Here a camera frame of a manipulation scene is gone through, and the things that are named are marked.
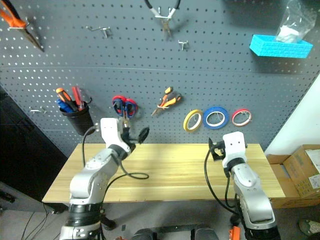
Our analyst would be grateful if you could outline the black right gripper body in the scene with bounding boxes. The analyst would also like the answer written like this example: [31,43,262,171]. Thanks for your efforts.
[214,140,226,158]

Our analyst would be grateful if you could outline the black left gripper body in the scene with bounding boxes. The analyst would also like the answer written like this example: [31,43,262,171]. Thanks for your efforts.
[122,126,141,146]

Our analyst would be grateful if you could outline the yellow tape roll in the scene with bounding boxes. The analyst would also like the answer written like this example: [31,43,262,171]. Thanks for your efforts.
[183,109,204,133]

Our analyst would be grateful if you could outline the orange black needle-nose pliers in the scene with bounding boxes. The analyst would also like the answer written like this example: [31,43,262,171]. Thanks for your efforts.
[150,86,183,117]

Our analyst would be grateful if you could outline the red handled screwdriver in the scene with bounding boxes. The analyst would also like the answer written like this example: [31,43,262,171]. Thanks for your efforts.
[71,86,86,112]

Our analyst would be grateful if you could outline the black tool cup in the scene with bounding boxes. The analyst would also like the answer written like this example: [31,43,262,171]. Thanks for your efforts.
[59,101,95,137]

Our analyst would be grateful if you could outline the grey pegboard wall panel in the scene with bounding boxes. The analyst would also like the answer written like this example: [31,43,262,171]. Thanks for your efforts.
[0,0,320,151]

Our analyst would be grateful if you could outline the blue tape roll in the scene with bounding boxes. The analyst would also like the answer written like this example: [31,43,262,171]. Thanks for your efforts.
[202,106,230,130]

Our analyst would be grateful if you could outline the red tape roll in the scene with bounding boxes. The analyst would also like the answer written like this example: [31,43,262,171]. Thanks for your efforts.
[231,108,253,127]

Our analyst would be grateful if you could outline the flat cardboard box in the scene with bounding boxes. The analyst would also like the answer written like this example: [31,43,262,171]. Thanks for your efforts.
[265,153,320,209]

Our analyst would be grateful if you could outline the dark rounded shape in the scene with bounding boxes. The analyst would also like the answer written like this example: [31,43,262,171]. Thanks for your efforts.
[131,227,158,240]
[194,227,218,240]

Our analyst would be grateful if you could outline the small orange part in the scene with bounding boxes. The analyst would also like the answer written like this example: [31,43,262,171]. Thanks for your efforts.
[228,225,241,240]

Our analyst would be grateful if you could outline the black flat bar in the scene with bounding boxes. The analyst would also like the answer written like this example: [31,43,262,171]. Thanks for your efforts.
[152,223,201,233]

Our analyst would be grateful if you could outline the large cardboard box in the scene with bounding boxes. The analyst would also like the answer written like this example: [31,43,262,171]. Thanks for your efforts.
[282,144,320,199]

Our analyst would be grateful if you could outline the black table leg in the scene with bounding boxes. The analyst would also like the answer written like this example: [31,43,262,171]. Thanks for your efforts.
[99,214,117,231]

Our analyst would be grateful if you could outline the dark cabinet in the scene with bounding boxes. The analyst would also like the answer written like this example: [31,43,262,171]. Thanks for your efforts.
[0,86,69,211]

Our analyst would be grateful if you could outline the cyan plastic bin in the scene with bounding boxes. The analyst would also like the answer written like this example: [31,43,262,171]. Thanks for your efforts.
[249,34,314,60]

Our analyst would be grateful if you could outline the dark green shoe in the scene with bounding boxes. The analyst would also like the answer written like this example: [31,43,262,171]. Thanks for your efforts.
[298,218,320,237]

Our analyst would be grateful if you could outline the grey low cabinet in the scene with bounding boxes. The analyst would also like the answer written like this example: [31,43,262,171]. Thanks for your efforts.
[0,181,54,214]

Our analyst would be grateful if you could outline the clear plastic bag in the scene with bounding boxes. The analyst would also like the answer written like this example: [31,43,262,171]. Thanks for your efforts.
[275,0,318,44]

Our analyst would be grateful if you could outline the large orange long-nose pliers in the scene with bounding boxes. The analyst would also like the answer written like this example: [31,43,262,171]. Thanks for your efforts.
[0,0,45,53]

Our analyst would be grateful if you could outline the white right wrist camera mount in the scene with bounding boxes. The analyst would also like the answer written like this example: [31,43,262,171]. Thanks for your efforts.
[221,131,246,169]

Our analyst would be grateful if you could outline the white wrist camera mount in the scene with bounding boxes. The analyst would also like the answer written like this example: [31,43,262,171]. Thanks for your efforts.
[221,131,246,169]
[99,117,126,151]

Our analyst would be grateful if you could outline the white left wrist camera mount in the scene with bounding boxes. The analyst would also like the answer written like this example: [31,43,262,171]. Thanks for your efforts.
[99,117,126,151]

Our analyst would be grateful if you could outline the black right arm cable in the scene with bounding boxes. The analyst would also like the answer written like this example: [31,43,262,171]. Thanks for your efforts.
[204,149,241,216]

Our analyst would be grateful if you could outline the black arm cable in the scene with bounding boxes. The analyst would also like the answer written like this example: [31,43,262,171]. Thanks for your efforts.
[81,124,150,199]
[204,149,241,216]

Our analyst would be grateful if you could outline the red handled scissors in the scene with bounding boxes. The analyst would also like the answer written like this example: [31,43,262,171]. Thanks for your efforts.
[111,94,139,118]

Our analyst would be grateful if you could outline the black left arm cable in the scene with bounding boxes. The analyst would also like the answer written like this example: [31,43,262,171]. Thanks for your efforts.
[81,124,150,199]

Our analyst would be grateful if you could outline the blue handled screwdriver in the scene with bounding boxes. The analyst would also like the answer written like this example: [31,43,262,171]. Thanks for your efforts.
[56,98,73,114]

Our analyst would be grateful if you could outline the orange black handled screwdriver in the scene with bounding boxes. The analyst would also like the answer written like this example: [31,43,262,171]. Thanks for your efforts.
[55,87,79,112]

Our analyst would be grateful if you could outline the black handled silver pliers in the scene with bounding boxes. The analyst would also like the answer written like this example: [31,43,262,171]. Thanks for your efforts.
[144,0,182,39]

